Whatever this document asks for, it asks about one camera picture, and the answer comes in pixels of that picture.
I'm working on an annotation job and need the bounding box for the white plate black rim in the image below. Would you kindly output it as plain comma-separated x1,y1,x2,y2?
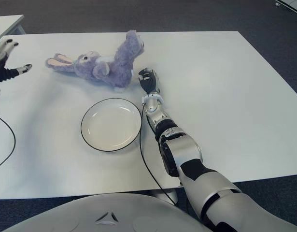
81,97,142,152

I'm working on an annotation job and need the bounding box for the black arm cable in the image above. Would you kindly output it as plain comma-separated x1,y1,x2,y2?
0,113,17,171
139,102,178,206

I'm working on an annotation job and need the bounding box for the grey table leg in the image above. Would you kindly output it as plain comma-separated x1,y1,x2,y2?
154,189,179,206

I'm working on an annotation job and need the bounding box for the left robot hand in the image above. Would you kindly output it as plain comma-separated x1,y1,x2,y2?
0,39,33,84

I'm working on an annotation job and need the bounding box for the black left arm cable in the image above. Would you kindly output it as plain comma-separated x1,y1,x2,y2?
0,113,17,171

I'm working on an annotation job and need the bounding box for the white floor fixture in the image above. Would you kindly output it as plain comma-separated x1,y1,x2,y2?
275,0,297,12

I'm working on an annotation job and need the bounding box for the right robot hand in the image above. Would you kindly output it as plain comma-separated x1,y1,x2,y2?
138,68,161,94

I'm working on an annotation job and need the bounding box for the white neighbouring table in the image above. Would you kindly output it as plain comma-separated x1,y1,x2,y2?
0,14,27,41

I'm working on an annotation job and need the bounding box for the grey robot torso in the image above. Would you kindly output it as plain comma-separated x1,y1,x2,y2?
3,193,207,232

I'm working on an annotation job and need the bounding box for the purple plush bunny doll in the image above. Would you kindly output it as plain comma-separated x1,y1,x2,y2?
44,29,146,93

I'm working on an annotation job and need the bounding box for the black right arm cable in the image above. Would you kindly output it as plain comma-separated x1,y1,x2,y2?
139,102,178,206

